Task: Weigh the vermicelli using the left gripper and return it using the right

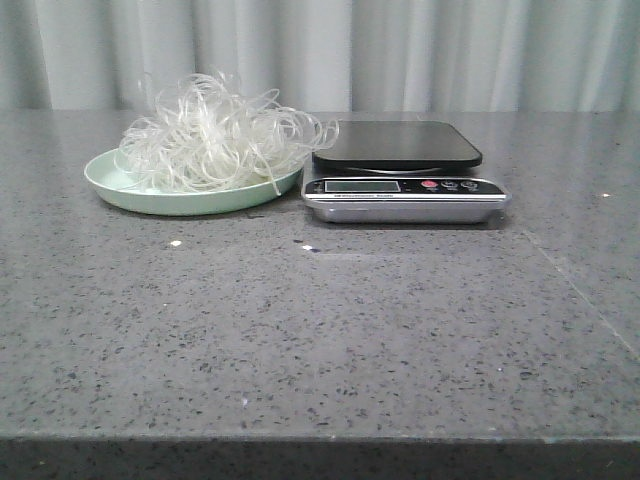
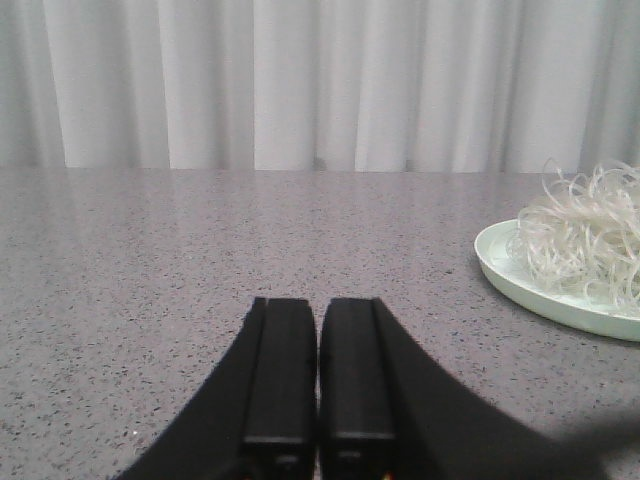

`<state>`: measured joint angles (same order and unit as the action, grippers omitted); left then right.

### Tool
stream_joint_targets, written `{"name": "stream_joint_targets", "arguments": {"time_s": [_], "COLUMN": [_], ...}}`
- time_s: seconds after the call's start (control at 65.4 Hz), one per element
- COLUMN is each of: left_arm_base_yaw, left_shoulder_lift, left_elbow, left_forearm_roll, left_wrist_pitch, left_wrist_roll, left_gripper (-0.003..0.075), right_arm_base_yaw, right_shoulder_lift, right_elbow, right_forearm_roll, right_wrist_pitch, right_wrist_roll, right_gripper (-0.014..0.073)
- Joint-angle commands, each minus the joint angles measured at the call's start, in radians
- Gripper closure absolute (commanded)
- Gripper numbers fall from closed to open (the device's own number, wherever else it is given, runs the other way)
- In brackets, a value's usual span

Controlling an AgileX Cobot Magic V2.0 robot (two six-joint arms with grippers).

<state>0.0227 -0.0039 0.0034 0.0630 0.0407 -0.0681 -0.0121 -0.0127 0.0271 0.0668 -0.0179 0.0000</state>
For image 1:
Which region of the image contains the white translucent vermicelli bundle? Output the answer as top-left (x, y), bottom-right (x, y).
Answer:
top-left (114, 72), bottom-right (340, 194)

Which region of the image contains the silver digital kitchen scale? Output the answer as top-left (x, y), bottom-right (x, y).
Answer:
top-left (301, 120), bottom-right (511, 224)

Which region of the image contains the grey pleated curtain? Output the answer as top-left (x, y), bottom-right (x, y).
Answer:
top-left (1, 1), bottom-right (639, 112)

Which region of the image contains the light green round plate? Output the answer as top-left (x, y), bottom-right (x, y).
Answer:
top-left (84, 149), bottom-right (300, 216)

